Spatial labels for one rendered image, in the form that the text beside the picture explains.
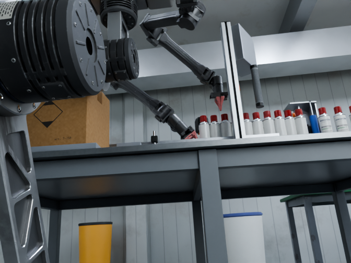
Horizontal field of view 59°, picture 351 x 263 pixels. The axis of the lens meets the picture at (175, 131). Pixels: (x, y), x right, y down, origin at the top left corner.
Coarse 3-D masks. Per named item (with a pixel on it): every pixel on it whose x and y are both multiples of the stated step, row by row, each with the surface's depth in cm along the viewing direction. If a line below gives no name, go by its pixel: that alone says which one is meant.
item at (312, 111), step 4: (296, 108) 161; (312, 108) 159; (316, 108) 156; (304, 112) 165; (308, 112) 165; (312, 112) 154; (316, 112) 155; (308, 116) 165; (308, 120) 164; (308, 124) 163; (308, 128) 158; (320, 132) 152
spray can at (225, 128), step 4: (224, 116) 148; (224, 120) 148; (220, 124) 148; (224, 124) 146; (228, 124) 146; (220, 128) 148; (224, 128) 146; (228, 128) 146; (224, 132) 145; (228, 132) 145; (224, 136) 145
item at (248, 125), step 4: (244, 116) 149; (248, 116) 149; (244, 120) 148; (248, 120) 148; (244, 124) 147; (248, 124) 147; (248, 128) 146; (252, 128) 147; (248, 132) 145; (252, 132) 146
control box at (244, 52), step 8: (232, 32) 146; (240, 32) 144; (240, 40) 142; (248, 40) 151; (240, 48) 142; (248, 48) 148; (240, 56) 141; (248, 56) 145; (240, 64) 145; (248, 64) 145; (256, 64) 153; (240, 72) 152; (248, 72) 153
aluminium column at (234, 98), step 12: (228, 24) 147; (228, 36) 145; (228, 48) 144; (228, 60) 141; (228, 72) 139; (228, 84) 138; (228, 96) 140; (240, 108) 134; (240, 120) 132; (240, 132) 131
